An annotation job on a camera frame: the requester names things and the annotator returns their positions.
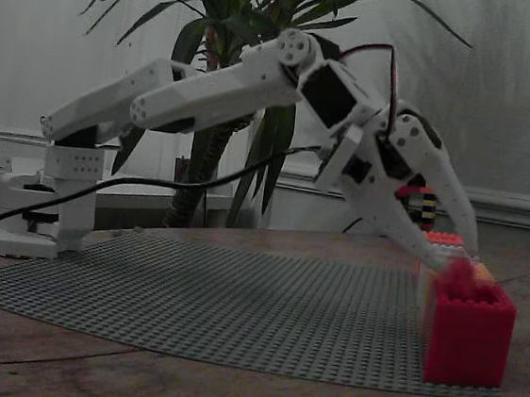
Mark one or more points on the green yucca plant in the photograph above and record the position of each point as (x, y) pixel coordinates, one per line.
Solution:
(246, 11)

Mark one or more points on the red Lego brick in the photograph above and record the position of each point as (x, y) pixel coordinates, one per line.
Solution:
(458, 276)

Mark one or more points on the orange lego box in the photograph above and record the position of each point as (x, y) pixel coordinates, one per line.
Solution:
(485, 274)

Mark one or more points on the grey Lego baseplate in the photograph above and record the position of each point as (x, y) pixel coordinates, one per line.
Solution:
(188, 295)

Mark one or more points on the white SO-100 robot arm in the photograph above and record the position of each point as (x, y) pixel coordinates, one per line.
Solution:
(220, 85)

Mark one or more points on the striped Lego tower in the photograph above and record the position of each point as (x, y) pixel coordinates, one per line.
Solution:
(427, 208)

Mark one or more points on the grey lego box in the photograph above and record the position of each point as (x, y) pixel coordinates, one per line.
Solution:
(454, 251)

